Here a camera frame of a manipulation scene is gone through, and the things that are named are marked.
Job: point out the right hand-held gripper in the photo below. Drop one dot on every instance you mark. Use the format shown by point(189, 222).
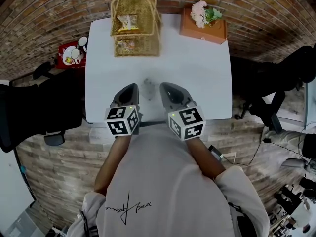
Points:
point(187, 122)

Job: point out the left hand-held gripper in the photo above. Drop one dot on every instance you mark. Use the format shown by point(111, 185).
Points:
point(121, 121)

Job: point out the colourful clear snack packet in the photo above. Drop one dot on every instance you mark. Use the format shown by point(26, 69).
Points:
point(126, 45)

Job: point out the wicker basket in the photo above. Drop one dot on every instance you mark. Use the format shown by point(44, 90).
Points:
point(148, 46)

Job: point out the orange snack packet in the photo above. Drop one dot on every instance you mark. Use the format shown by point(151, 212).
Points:
point(127, 22)

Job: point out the person's right forearm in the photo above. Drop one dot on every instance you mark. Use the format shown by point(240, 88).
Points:
point(205, 159)

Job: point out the person's left forearm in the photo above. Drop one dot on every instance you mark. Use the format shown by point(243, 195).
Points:
point(111, 164)

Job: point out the person's black trousers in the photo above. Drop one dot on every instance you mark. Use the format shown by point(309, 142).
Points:
point(153, 124)

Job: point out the orange drawer box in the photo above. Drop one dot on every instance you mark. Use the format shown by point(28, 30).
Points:
point(192, 31)

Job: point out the silver metal box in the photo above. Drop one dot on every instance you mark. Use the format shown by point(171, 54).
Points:
point(214, 152)

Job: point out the small yellow packet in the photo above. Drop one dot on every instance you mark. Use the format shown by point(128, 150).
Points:
point(68, 61)

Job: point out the white enamel mug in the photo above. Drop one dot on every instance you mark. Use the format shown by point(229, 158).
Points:
point(71, 53)
point(82, 41)

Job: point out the red gift box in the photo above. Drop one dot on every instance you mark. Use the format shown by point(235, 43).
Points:
point(61, 58)

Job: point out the pink flower bouquet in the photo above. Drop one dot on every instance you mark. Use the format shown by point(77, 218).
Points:
point(198, 11)

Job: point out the person's white t-shirt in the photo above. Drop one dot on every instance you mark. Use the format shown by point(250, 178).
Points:
point(160, 186)

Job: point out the black office chair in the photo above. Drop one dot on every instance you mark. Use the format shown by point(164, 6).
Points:
point(271, 83)
point(37, 107)

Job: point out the pale grey desk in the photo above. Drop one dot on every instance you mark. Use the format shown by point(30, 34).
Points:
point(311, 102)

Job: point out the white side table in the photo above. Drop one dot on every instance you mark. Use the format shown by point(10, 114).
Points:
point(12, 181)

